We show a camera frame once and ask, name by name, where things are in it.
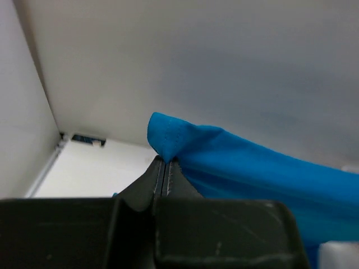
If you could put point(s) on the dark label sticker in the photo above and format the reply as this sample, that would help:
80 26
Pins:
89 140

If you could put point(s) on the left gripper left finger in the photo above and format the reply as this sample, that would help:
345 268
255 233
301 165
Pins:
111 232

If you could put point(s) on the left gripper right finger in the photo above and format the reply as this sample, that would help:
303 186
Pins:
196 232

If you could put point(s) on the blue t shirt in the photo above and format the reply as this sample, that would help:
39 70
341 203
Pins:
220 165

